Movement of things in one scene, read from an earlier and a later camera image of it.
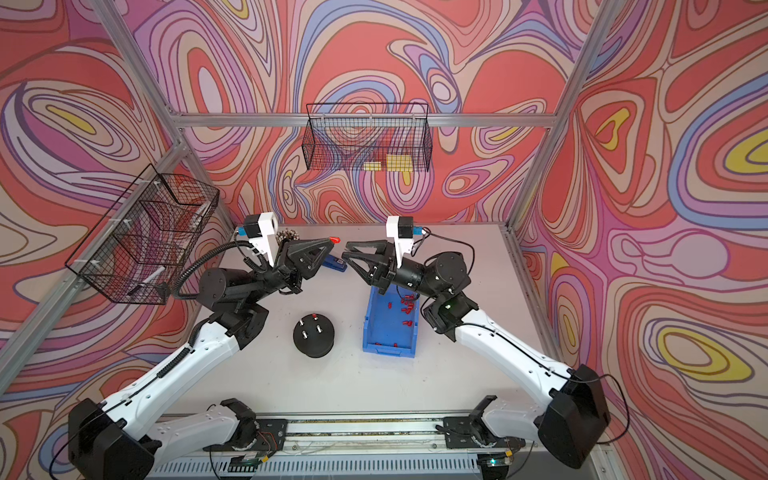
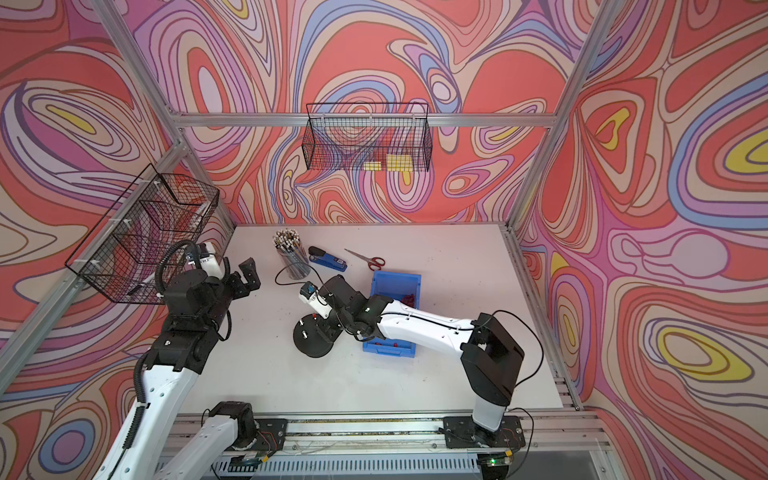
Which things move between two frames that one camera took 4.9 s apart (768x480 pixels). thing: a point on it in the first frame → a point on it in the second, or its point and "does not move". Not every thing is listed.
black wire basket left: [137, 251] does not move
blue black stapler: [334, 263] does not move
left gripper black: [295, 267] → [242, 290]
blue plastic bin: [391, 321] does not move
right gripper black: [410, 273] → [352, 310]
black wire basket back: [368, 137] does not move
